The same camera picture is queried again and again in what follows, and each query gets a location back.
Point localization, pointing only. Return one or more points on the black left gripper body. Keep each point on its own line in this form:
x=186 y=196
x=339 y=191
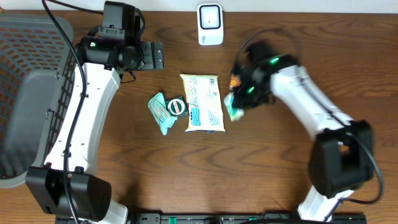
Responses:
x=157 y=55

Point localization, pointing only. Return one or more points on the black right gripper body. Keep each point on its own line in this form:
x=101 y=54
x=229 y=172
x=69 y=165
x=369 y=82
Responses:
x=249 y=95

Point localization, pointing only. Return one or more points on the small white teal box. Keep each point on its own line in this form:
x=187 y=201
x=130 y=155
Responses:
x=234 y=113

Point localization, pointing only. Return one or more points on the large white snack bag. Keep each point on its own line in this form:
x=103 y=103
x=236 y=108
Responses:
x=204 y=103

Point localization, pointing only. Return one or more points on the teal wet wipes packet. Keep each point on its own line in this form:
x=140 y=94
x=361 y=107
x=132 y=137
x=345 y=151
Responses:
x=161 y=115

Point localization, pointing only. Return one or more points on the dark green round-label packet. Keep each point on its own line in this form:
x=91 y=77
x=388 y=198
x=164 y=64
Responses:
x=177 y=107

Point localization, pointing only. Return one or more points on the orange Kleenex tissue pack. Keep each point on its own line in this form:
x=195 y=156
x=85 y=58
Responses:
x=235 y=82

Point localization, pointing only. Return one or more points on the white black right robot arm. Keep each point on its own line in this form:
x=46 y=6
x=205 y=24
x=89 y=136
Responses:
x=341 y=159

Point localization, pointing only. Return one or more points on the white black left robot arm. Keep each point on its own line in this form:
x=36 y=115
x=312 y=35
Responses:
x=66 y=184

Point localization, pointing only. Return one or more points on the white barcode scanner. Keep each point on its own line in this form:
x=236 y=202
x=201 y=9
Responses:
x=210 y=24

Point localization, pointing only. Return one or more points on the dark grey plastic basket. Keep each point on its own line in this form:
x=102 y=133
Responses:
x=37 y=77

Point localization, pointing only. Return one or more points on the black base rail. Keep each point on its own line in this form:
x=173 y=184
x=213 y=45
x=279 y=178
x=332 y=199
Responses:
x=270 y=217

